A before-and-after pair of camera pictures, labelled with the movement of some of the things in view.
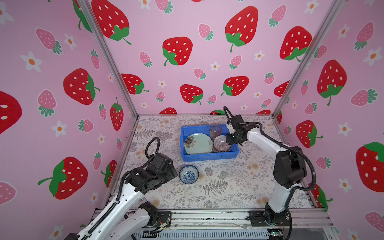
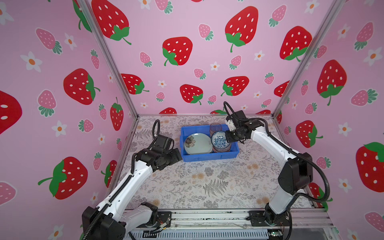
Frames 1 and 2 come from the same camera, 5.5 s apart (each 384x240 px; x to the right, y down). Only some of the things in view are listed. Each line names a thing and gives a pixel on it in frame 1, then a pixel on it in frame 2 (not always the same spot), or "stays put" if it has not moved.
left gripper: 170,174 to 175,155
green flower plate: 198,143 stays put
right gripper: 229,140 stays put
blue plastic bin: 233,151 stays put
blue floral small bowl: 189,174 to 219,140
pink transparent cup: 215,130 stays put
